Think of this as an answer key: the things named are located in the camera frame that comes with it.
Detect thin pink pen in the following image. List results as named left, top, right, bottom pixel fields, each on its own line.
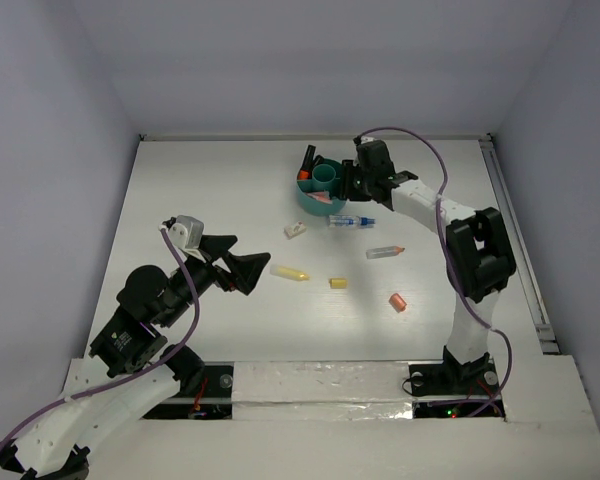
left=306, top=191, right=330, bottom=200

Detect clear orange-tipped highlighter body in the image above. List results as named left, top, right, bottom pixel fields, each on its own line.
left=365, top=246, right=404, bottom=260

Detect orange highlighter piece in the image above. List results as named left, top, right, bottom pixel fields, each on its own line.
left=389, top=293, right=407, bottom=313

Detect white eraser in sleeve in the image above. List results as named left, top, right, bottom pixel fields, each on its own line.
left=283, top=221, right=307, bottom=239

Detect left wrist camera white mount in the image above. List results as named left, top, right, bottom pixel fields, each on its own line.
left=160, top=215, right=204, bottom=260

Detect clear spray bottle blue cap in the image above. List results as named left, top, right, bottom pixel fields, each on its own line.
left=327, top=215, right=375, bottom=229

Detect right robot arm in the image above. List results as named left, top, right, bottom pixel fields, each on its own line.
left=338, top=136, right=516, bottom=392

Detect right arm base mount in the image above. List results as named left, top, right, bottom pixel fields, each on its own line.
left=401, top=348, right=505, bottom=419

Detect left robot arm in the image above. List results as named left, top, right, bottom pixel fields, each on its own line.
left=0, top=219, right=271, bottom=479

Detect metal rail table edge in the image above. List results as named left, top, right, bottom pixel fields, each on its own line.
left=479, top=135, right=562, bottom=355

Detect teal round compartment organizer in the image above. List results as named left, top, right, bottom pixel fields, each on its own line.
left=296, top=159, right=346, bottom=217

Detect yellow highlighter cap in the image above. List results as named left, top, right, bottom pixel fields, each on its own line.
left=329, top=277, right=348, bottom=289

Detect yellow highlighter body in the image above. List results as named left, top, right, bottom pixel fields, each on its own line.
left=270, top=265, right=310, bottom=282

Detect black orange highlighter marker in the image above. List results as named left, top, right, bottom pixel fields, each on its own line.
left=297, top=144, right=316, bottom=181

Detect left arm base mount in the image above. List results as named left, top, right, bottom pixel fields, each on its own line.
left=143, top=362, right=234, bottom=420

